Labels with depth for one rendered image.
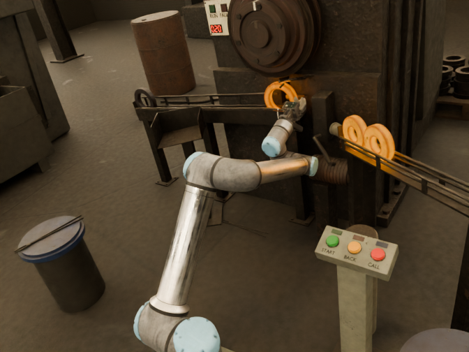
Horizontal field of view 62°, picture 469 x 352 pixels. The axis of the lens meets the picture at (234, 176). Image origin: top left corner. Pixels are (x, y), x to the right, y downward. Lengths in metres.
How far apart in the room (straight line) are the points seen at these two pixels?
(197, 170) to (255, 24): 0.78
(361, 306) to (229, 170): 0.65
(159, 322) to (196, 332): 0.15
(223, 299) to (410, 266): 0.94
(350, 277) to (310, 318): 0.57
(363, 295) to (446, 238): 1.00
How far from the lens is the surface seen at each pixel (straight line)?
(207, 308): 2.04
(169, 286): 1.48
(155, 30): 4.70
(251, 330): 1.92
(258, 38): 1.90
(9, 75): 4.31
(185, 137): 2.25
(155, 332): 1.51
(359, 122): 1.72
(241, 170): 1.36
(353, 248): 1.34
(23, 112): 3.81
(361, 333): 1.60
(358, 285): 1.41
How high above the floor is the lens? 1.52
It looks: 31 degrees down
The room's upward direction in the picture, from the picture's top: 11 degrees counter-clockwise
